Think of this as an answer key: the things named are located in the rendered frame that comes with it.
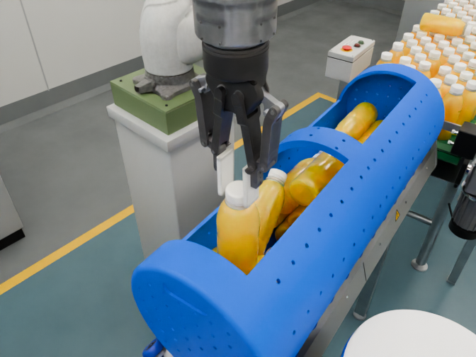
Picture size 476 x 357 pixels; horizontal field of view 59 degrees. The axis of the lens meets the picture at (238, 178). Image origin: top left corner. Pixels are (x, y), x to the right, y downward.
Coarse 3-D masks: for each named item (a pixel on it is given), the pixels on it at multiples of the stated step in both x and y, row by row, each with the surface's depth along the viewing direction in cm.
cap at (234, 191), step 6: (228, 186) 61; (234, 186) 61; (240, 186) 61; (228, 192) 60; (234, 192) 60; (240, 192) 60; (228, 198) 60; (234, 198) 59; (240, 198) 59; (234, 204) 60; (240, 204) 60
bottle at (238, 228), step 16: (224, 208) 62; (240, 208) 60; (256, 208) 63; (224, 224) 62; (240, 224) 61; (256, 224) 63; (224, 240) 64; (240, 240) 63; (256, 240) 65; (224, 256) 66; (240, 256) 65; (256, 256) 68
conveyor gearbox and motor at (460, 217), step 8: (472, 168) 142; (472, 176) 142; (464, 184) 150; (472, 184) 143; (464, 192) 147; (472, 192) 145; (464, 200) 150; (472, 200) 145; (456, 208) 155; (464, 208) 150; (472, 208) 148; (456, 216) 155; (464, 216) 152; (472, 216) 150; (448, 224) 162; (456, 224) 157; (464, 224) 153; (472, 224) 152; (456, 232) 157; (464, 232) 155; (472, 232) 154
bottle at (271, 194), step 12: (264, 180) 86; (276, 180) 85; (264, 192) 83; (276, 192) 83; (264, 204) 82; (276, 204) 83; (264, 216) 82; (276, 216) 83; (264, 228) 81; (264, 240) 81
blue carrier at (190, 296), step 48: (384, 96) 119; (432, 96) 106; (288, 144) 88; (336, 144) 82; (384, 144) 87; (432, 144) 112; (336, 192) 75; (384, 192) 84; (192, 240) 81; (288, 240) 65; (336, 240) 71; (144, 288) 67; (192, 288) 57; (240, 288) 58; (288, 288) 61; (336, 288) 73; (192, 336) 66; (240, 336) 56; (288, 336) 60
